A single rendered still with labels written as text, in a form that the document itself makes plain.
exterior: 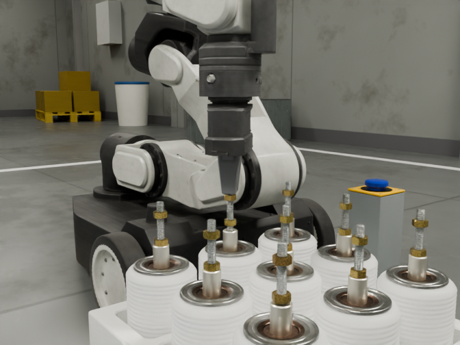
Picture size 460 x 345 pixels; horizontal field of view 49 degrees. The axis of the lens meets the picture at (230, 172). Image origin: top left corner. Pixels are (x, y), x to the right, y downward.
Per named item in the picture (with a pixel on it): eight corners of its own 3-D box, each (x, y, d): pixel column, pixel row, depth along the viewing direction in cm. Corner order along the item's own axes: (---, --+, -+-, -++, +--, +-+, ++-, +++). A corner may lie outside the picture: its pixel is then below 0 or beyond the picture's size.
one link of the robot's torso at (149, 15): (122, 72, 136) (126, 4, 131) (164, 73, 144) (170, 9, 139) (178, 94, 116) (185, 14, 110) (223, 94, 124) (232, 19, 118)
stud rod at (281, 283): (281, 318, 50) (283, 244, 48) (274, 315, 50) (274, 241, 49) (288, 315, 50) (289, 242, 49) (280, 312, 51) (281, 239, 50)
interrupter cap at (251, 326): (259, 311, 56) (259, 305, 55) (327, 325, 52) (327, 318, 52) (230, 343, 49) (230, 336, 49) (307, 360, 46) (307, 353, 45)
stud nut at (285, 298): (280, 306, 49) (280, 298, 49) (267, 300, 50) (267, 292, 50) (294, 300, 50) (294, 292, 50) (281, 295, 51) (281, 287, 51)
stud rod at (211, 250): (213, 284, 59) (213, 221, 58) (206, 283, 59) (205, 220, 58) (217, 281, 60) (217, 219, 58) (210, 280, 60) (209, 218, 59)
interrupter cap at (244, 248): (261, 257, 73) (261, 252, 73) (209, 261, 72) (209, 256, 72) (248, 242, 81) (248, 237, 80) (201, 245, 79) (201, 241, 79)
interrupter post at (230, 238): (239, 253, 75) (239, 231, 75) (224, 254, 75) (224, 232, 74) (236, 248, 78) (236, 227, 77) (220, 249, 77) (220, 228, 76)
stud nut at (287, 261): (281, 267, 48) (281, 259, 48) (268, 263, 49) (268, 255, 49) (295, 263, 49) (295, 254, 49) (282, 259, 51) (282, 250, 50)
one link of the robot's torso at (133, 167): (111, 188, 141) (110, 140, 139) (173, 180, 153) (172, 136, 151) (148, 200, 125) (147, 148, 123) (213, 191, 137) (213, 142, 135)
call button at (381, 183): (359, 191, 90) (360, 179, 89) (374, 188, 92) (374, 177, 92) (378, 195, 86) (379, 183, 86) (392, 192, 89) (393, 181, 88)
